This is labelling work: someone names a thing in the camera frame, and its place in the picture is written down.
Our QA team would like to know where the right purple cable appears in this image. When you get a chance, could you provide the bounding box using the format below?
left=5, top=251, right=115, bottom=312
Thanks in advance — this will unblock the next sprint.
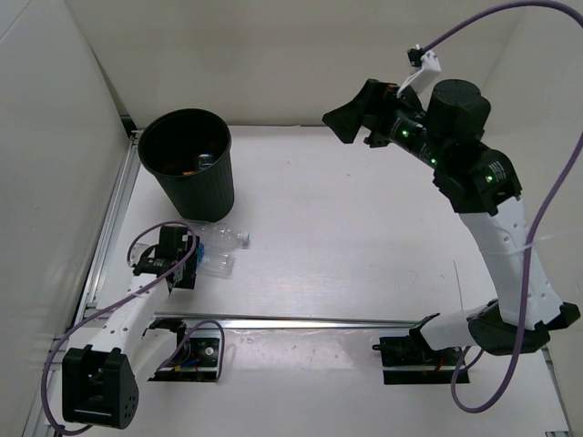
left=425, top=0, right=583, bottom=414

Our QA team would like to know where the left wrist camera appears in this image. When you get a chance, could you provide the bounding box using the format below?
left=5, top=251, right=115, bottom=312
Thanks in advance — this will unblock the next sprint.
left=128, top=243, right=154, bottom=269

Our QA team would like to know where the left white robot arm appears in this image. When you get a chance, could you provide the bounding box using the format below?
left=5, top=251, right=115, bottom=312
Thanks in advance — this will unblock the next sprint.
left=61, top=222, right=204, bottom=430

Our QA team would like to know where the blue label clear bottle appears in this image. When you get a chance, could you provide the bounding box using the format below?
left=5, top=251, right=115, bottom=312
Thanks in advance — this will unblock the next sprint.
left=197, top=245, right=235, bottom=279

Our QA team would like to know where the white label clear bottle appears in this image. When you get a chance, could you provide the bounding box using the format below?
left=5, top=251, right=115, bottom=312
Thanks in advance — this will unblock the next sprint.
left=195, top=153, right=219, bottom=171

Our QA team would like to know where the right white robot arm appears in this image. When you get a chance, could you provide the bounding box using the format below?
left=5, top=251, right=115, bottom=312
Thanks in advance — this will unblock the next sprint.
left=322, top=79, right=580, bottom=364

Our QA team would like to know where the black plastic bin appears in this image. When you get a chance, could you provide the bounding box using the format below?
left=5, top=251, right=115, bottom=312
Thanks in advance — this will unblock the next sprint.
left=138, top=108, right=235, bottom=222

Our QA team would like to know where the clear unlabelled plastic bottle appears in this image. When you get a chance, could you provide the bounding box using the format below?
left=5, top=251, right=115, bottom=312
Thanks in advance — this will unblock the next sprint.
left=188, top=220, right=251, bottom=251

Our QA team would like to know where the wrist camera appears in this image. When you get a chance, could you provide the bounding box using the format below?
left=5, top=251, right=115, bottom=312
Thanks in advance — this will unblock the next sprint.
left=396, top=45, right=442, bottom=98
left=128, top=243, right=154, bottom=269

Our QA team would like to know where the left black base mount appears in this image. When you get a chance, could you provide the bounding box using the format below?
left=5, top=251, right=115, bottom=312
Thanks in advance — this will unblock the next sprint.
left=148, top=319, right=226, bottom=383

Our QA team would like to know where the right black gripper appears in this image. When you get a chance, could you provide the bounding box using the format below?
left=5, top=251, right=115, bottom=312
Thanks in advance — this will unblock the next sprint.
left=322, top=80, right=450, bottom=171

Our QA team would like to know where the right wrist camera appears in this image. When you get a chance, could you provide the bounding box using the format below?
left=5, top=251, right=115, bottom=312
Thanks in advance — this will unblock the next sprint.
left=396, top=45, right=442, bottom=98

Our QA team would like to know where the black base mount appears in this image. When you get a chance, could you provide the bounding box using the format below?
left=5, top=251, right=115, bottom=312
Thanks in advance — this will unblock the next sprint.
left=148, top=319, right=226, bottom=383
left=372, top=336, right=461, bottom=386

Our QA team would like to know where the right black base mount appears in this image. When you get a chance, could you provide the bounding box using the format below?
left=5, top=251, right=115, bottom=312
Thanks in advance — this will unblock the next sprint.
left=372, top=336, right=461, bottom=386

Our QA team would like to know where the aluminium frame rail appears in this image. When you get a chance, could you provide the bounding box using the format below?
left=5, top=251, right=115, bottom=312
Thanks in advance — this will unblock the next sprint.
left=154, top=312, right=417, bottom=330

